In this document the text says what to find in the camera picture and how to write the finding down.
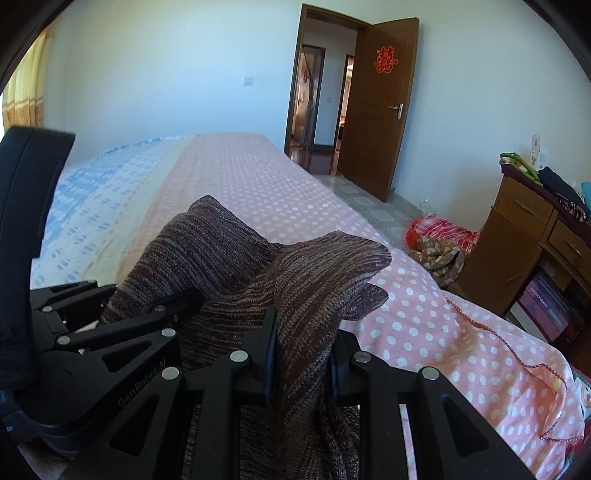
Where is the blue patterned bed sheet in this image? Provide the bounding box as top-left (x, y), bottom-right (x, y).
top-left (30, 135), bottom-right (197, 291)

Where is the brown patterned cloth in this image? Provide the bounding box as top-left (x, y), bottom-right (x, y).
top-left (418, 234), bottom-right (466, 288)

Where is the yellow curtain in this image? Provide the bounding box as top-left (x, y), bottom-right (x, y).
top-left (0, 32), bottom-right (49, 134)

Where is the dark clothes pile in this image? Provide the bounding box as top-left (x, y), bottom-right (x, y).
top-left (538, 166), bottom-right (591, 222)

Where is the green patterned box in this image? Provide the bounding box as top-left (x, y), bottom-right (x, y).
top-left (499, 152), bottom-right (543, 185)

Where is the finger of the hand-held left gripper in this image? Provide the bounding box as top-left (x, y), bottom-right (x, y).
top-left (41, 288), bottom-right (205, 384)
top-left (30, 280), bottom-right (118, 326)

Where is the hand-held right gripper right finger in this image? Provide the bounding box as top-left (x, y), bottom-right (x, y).
top-left (330, 330), bottom-right (536, 480)

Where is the pink polka dot blanket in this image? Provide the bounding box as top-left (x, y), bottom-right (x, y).
top-left (90, 133), bottom-right (587, 480)

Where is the brown wooden door frame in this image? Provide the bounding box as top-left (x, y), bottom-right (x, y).
top-left (283, 4), bottom-right (370, 176)

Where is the red plaid bag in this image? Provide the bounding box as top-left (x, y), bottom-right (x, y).
top-left (405, 217), bottom-right (481, 264)

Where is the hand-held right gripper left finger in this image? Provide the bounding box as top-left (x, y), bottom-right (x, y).
top-left (65, 307), bottom-right (280, 480)

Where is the red paper door decoration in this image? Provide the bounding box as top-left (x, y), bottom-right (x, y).
top-left (374, 45), bottom-right (397, 75)

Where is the brown wooden door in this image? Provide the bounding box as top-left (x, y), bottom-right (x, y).
top-left (341, 17), bottom-right (420, 203)

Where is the brown knit sweater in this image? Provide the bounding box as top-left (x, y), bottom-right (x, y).
top-left (99, 195), bottom-right (393, 480)

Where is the brown wooden desk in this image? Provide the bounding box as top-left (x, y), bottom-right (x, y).
top-left (459, 171), bottom-right (591, 370)

